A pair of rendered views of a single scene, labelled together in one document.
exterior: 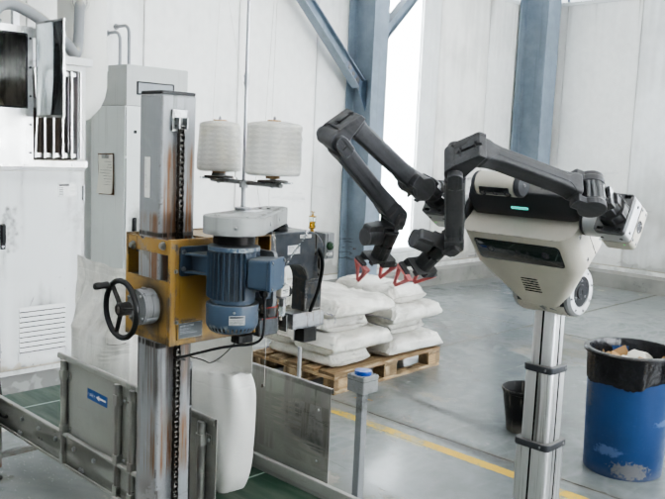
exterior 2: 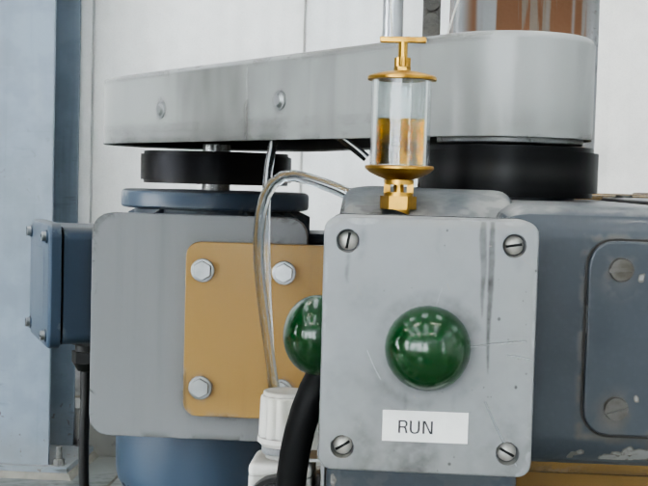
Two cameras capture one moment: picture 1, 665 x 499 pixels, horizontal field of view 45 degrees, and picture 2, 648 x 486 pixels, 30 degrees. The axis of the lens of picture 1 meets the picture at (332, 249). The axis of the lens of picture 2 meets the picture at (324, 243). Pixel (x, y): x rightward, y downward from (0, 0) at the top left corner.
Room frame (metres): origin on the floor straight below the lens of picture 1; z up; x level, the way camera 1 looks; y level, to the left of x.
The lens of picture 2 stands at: (3.09, -0.28, 1.34)
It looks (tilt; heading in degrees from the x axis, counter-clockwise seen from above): 3 degrees down; 140
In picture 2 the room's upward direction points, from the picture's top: 2 degrees clockwise
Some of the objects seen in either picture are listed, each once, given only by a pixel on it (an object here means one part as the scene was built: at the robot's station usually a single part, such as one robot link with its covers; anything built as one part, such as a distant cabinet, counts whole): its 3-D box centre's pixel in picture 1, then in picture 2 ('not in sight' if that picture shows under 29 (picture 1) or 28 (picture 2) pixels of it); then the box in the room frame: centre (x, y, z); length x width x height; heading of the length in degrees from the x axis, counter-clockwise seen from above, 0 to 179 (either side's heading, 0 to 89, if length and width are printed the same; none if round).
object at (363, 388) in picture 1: (362, 382); not in sight; (2.75, -0.13, 0.81); 0.08 x 0.08 x 0.06; 46
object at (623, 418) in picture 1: (626, 408); not in sight; (4.13, -1.59, 0.32); 0.51 x 0.48 x 0.65; 136
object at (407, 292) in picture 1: (378, 287); not in sight; (6.14, -0.36, 0.56); 0.67 x 0.43 x 0.15; 46
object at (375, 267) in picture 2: (322, 245); (426, 338); (2.77, 0.04, 1.28); 0.08 x 0.05 x 0.09; 46
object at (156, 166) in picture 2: (234, 240); (216, 171); (2.29, 0.28, 1.35); 0.12 x 0.12 x 0.04
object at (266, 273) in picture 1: (266, 277); (84, 296); (2.26, 0.18, 1.25); 0.10 x 0.08 x 0.12; 161
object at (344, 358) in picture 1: (318, 348); not in sight; (5.62, 0.07, 0.20); 0.66 x 0.44 x 0.12; 46
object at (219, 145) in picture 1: (219, 146); not in sight; (2.58, 0.37, 1.61); 0.15 x 0.14 x 0.17; 46
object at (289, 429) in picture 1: (240, 406); not in sight; (3.26, 0.35, 0.53); 1.05 x 0.02 x 0.41; 46
